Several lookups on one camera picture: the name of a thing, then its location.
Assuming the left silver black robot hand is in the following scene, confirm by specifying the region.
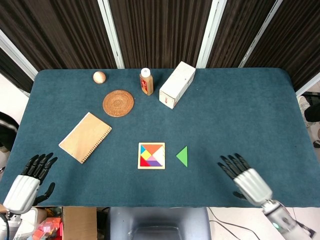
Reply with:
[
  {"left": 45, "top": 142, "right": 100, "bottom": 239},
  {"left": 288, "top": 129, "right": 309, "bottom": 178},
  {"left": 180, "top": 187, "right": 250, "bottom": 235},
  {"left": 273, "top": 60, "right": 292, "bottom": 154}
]
[{"left": 2, "top": 152, "right": 59, "bottom": 215}]

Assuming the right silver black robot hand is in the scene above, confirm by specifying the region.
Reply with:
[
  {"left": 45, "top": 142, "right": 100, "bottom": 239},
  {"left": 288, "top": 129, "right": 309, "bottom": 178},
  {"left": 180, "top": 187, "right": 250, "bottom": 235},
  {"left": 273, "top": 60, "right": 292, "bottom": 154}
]
[{"left": 217, "top": 153, "right": 274, "bottom": 207}]

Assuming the green triangle tangram piece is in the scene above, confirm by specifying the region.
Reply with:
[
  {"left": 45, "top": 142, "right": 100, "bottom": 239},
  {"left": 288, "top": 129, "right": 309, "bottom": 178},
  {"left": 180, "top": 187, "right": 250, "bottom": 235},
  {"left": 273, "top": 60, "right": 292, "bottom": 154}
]
[{"left": 175, "top": 145, "right": 189, "bottom": 168}]

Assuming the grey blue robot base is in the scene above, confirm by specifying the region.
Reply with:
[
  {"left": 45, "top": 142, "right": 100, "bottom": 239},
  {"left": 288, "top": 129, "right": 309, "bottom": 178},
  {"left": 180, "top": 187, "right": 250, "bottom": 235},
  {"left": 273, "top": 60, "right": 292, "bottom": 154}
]
[{"left": 105, "top": 206, "right": 210, "bottom": 240}]

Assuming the orange wooden tangram triangle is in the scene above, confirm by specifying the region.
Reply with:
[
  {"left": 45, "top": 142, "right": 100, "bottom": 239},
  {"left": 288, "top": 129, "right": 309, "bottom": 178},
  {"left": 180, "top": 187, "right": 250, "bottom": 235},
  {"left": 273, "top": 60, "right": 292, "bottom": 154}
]
[{"left": 140, "top": 144, "right": 162, "bottom": 157}]

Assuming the yellow wooden tangram square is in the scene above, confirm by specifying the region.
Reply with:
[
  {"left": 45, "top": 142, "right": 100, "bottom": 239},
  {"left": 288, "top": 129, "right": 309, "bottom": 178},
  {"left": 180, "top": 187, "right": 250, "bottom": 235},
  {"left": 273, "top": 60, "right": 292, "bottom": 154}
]
[{"left": 140, "top": 150, "right": 154, "bottom": 164}]

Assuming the colourful toy blocks pile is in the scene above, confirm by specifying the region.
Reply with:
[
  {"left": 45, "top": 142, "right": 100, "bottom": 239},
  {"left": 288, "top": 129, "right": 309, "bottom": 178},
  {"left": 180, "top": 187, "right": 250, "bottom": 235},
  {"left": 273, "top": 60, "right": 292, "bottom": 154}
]
[{"left": 31, "top": 216, "right": 63, "bottom": 240}]

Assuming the brown cardboard box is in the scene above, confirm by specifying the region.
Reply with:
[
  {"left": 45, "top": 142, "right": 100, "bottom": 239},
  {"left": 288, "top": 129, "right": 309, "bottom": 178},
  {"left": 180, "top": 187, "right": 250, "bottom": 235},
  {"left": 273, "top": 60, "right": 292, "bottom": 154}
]
[{"left": 62, "top": 206, "right": 98, "bottom": 240}]

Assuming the teal table cloth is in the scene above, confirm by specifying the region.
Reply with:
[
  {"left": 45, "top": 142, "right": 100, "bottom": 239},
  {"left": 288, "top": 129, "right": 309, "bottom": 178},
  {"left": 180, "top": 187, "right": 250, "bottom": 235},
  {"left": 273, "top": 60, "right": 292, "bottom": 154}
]
[{"left": 0, "top": 67, "right": 320, "bottom": 208}]

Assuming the kraft spiral notebook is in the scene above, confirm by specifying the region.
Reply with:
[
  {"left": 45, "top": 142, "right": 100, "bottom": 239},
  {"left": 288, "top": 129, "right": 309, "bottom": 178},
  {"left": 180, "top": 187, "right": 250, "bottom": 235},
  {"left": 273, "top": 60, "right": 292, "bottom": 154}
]
[{"left": 58, "top": 112, "right": 113, "bottom": 164}]

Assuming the black bag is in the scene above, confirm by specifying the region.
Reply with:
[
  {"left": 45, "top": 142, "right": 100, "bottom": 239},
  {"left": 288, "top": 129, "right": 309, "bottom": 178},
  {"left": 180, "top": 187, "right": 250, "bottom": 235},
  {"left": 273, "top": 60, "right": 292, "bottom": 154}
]
[{"left": 297, "top": 91, "right": 320, "bottom": 149}]

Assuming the white cardboard box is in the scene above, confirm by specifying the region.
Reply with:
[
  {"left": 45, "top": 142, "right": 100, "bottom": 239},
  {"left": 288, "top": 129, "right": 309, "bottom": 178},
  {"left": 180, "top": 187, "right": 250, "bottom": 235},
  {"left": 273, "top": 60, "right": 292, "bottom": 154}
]
[{"left": 159, "top": 61, "right": 196, "bottom": 110}]

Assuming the round woven rattan coaster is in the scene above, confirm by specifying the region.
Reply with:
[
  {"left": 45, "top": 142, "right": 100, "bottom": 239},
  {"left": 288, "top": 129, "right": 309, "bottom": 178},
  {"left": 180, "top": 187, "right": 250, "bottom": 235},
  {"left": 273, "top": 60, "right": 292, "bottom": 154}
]
[{"left": 102, "top": 89, "right": 135, "bottom": 118}]

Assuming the wooden ball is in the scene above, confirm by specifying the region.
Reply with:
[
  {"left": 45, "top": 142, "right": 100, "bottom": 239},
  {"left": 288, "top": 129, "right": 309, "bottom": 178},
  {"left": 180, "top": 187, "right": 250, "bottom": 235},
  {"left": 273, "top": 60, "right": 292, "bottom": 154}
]
[{"left": 92, "top": 71, "right": 108, "bottom": 85}]

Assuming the brown drink bottle white cap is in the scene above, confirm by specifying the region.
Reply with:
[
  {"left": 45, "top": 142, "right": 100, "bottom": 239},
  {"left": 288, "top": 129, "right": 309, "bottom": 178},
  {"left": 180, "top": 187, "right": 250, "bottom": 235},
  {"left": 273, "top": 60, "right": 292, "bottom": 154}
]
[{"left": 139, "top": 67, "right": 154, "bottom": 96}]

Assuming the dark ribbed partition panel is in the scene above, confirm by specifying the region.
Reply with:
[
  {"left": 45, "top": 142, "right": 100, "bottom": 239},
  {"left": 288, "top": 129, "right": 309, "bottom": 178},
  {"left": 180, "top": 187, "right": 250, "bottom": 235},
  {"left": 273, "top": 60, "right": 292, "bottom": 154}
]
[
  {"left": 0, "top": 0, "right": 119, "bottom": 94},
  {"left": 243, "top": 0, "right": 320, "bottom": 92},
  {"left": 206, "top": 0, "right": 277, "bottom": 69},
  {"left": 108, "top": 0, "right": 214, "bottom": 69}
]

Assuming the black floor cable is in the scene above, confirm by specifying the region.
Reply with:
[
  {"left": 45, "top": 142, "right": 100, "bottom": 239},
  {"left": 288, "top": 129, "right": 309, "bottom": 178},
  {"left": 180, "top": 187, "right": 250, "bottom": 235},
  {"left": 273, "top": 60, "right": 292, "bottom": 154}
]
[{"left": 208, "top": 207, "right": 279, "bottom": 240}]

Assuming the wooden tangram puzzle tray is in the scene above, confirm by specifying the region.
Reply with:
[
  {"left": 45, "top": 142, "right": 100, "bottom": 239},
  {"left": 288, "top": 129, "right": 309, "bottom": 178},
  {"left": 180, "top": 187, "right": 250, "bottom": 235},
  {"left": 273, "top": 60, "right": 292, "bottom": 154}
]
[{"left": 137, "top": 142, "right": 166, "bottom": 170}]

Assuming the white partition post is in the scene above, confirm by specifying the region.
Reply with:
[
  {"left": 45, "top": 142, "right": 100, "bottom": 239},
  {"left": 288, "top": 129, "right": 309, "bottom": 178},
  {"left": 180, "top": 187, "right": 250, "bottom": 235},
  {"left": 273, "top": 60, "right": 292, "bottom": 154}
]
[
  {"left": 238, "top": 0, "right": 285, "bottom": 69},
  {"left": 0, "top": 29, "right": 39, "bottom": 81},
  {"left": 196, "top": 0, "right": 227, "bottom": 69},
  {"left": 295, "top": 72, "right": 320, "bottom": 97},
  {"left": 97, "top": 0, "right": 125, "bottom": 70}
]

